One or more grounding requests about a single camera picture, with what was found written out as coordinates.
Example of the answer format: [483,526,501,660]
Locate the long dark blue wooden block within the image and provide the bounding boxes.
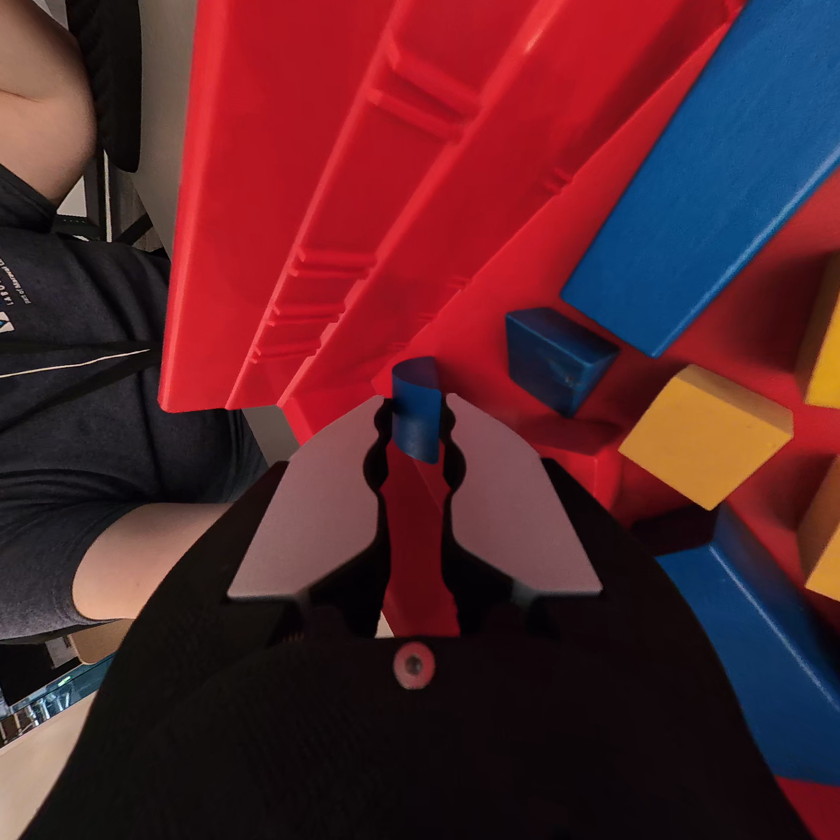
[560,0,840,358]

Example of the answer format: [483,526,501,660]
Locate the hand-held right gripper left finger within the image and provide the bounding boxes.
[227,395,392,599]

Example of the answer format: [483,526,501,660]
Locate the person's right forearm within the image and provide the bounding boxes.
[72,502,234,621]

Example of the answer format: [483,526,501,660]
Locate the black chair armrest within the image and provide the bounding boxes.
[66,0,143,173]

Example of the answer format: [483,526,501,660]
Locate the blue wooden cylinder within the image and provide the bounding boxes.
[392,356,442,465]

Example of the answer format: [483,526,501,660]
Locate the dark teal triangular block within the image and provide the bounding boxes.
[505,307,621,419]

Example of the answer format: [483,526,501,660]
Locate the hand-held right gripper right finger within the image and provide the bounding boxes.
[441,392,603,598]

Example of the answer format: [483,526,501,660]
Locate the person's left forearm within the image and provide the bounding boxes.
[0,0,98,204]

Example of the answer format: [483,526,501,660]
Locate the red plastic bin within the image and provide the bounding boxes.
[157,0,840,840]

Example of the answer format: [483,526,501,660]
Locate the person's dark navy shirt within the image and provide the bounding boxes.
[0,164,270,644]

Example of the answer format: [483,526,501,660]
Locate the small blue wooden block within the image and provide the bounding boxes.
[656,505,840,785]

